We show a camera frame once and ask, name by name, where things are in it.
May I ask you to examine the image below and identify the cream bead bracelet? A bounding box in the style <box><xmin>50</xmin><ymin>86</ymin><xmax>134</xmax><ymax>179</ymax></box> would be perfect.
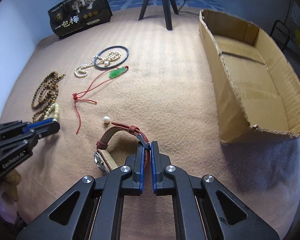
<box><xmin>43</xmin><ymin>102</ymin><xmax>60</xmax><ymax>123</ymax></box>

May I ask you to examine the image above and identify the brown wooden bead mala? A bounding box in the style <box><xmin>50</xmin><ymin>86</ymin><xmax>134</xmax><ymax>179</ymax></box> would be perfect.
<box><xmin>31</xmin><ymin>71</ymin><xmax>66</xmax><ymax>122</ymax></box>

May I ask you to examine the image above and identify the red strap wristwatch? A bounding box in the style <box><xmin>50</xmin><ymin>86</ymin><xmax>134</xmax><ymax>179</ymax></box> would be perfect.
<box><xmin>94</xmin><ymin>121</ymin><xmax>150</xmax><ymax>175</ymax></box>

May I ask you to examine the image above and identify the white pearl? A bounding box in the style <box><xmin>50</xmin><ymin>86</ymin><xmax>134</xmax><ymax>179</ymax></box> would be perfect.
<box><xmin>103</xmin><ymin>116</ymin><xmax>110</xmax><ymax>124</ymax></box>

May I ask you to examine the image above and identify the red cord jade pendant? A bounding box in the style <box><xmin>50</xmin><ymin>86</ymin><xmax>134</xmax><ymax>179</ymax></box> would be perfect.
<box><xmin>72</xmin><ymin>66</ymin><xmax>129</xmax><ymax>134</ymax></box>

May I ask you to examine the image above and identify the white pearl necklace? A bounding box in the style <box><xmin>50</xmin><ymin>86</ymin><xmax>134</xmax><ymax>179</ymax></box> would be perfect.
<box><xmin>73</xmin><ymin>50</ymin><xmax>122</xmax><ymax>79</ymax></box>

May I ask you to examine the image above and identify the dark blue bangle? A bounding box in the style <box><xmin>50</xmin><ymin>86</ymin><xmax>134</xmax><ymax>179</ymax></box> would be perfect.
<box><xmin>93</xmin><ymin>46</ymin><xmax>130</xmax><ymax>70</ymax></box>

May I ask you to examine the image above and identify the gloved left hand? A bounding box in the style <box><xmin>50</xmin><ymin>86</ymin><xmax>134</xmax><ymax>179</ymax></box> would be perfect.
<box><xmin>0</xmin><ymin>169</ymin><xmax>21</xmax><ymax>204</ymax></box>

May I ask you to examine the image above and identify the black snack bag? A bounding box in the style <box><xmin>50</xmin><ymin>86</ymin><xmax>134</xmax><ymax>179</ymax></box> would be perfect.
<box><xmin>48</xmin><ymin>0</ymin><xmax>113</xmax><ymax>38</ymax></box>

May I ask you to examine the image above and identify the cardboard box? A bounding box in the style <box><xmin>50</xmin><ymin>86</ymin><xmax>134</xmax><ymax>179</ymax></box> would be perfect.
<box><xmin>199</xmin><ymin>9</ymin><xmax>300</xmax><ymax>144</ymax></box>

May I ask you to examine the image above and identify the black tripod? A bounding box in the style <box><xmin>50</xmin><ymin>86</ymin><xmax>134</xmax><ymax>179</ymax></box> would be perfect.
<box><xmin>138</xmin><ymin>0</ymin><xmax>179</xmax><ymax>30</ymax></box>

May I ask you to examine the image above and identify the black metal clothes rack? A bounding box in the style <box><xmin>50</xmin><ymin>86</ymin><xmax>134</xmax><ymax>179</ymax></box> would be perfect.
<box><xmin>269</xmin><ymin>20</ymin><xmax>291</xmax><ymax>51</ymax></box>

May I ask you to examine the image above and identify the black power cable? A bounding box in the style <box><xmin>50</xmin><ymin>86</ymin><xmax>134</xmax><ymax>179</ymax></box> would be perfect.
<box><xmin>176</xmin><ymin>0</ymin><xmax>203</xmax><ymax>16</ymax></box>

